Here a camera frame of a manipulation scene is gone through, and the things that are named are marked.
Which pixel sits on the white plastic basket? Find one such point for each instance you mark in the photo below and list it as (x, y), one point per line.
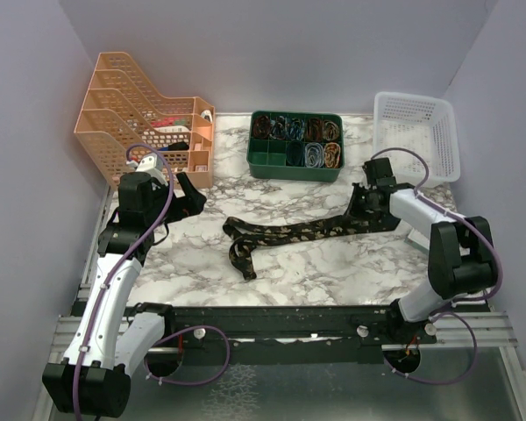
(409, 129)

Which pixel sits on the green compartment tray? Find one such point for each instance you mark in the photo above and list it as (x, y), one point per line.
(295, 146)

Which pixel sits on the black floral necktie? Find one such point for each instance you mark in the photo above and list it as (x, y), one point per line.
(247, 237)

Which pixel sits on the orange plastic file organizer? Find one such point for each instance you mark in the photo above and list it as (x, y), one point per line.
(122, 107)

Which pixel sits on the small white red box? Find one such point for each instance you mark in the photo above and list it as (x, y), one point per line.
(418, 241)

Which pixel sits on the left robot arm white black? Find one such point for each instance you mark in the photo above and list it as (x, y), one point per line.
(95, 373)

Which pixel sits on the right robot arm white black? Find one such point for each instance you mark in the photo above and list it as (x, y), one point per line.
(461, 256)

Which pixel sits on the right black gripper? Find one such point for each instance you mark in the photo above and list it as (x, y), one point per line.
(359, 188)

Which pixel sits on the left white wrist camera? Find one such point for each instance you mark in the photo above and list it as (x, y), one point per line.
(151, 164)

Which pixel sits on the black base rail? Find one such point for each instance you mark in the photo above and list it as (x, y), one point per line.
(208, 336)

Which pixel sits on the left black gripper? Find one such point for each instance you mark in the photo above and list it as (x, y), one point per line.
(191, 204)

